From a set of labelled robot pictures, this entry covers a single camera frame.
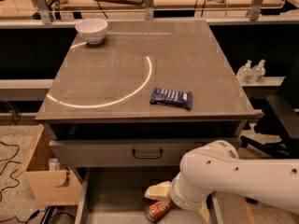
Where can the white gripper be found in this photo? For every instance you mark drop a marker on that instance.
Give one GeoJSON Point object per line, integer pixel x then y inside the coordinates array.
{"type": "Point", "coordinates": [177, 194]}

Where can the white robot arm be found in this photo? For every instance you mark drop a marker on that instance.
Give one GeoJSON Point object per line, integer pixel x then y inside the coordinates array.
{"type": "Point", "coordinates": [216, 166]}

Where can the open grey middle drawer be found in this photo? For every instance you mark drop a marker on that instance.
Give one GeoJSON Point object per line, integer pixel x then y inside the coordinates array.
{"type": "Point", "coordinates": [116, 196]}

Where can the grey drawer cabinet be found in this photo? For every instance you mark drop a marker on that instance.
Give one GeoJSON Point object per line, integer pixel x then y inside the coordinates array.
{"type": "Point", "coordinates": [102, 92]}

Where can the small white can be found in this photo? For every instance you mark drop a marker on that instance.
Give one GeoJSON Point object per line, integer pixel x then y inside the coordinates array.
{"type": "Point", "coordinates": [54, 164]}

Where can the blue snack bar packet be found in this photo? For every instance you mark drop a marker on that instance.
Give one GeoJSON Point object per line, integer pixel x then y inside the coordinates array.
{"type": "Point", "coordinates": [160, 96]}

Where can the black office chair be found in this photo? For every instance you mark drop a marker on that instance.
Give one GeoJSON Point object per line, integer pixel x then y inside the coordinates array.
{"type": "Point", "coordinates": [280, 118]}

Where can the cardboard box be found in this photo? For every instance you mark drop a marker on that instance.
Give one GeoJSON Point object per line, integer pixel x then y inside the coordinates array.
{"type": "Point", "coordinates": [50, 188]}

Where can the clear sanitizer bottle left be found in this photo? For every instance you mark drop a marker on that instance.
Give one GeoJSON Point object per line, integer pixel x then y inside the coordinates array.
{"type": "Point", "coordinates": [243, 72]}

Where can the white ceramic bowl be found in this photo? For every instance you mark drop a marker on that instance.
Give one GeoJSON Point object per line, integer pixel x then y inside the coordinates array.
{"type": "Point", "coordinates": [92, 31]}

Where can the wooden desk behind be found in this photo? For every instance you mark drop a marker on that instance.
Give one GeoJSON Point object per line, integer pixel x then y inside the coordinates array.
{"type": "Point", "coordinates": [47, 9]}

